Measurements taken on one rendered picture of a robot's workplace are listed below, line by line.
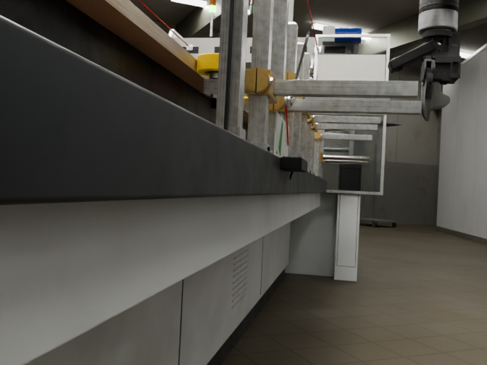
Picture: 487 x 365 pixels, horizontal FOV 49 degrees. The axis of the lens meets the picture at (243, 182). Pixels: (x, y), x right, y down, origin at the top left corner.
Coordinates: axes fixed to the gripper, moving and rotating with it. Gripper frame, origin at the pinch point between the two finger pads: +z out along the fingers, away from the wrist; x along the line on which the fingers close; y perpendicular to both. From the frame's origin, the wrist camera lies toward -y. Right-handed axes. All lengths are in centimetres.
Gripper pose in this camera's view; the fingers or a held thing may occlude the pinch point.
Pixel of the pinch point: (424, 116)
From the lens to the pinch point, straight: 137.0
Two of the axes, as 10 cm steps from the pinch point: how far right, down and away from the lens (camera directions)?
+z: -0.5, 10.0, -0.1
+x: 1.9, 0.2, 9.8
